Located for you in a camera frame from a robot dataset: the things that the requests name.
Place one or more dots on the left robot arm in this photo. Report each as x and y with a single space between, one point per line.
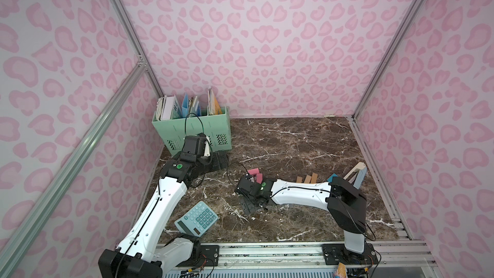
136 255

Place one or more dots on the papers in organizer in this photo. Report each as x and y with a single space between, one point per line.
169 108

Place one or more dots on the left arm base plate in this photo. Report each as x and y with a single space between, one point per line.
203 253

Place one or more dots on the aluminium front rail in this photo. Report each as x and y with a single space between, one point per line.
287 255

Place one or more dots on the mint green file organizer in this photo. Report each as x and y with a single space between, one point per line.
216 127

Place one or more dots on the wooden block right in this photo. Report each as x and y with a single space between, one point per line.
314 178

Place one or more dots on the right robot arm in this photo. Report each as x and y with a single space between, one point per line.
346 203

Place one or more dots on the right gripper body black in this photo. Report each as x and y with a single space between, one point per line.
249 201

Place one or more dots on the wooden block middle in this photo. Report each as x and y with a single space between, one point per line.
307 178

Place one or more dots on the wooden and blue arch blocks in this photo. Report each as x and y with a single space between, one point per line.
356 175

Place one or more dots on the teal calculator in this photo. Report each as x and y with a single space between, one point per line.
197 220

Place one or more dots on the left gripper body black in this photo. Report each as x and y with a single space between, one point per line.
218 161

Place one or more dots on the teal block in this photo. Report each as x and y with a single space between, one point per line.
332 177

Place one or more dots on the pink block top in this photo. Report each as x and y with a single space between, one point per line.
254 172

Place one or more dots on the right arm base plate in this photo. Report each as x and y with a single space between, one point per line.
334 254

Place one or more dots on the pink block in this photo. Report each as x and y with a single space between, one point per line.
259 178
254 172

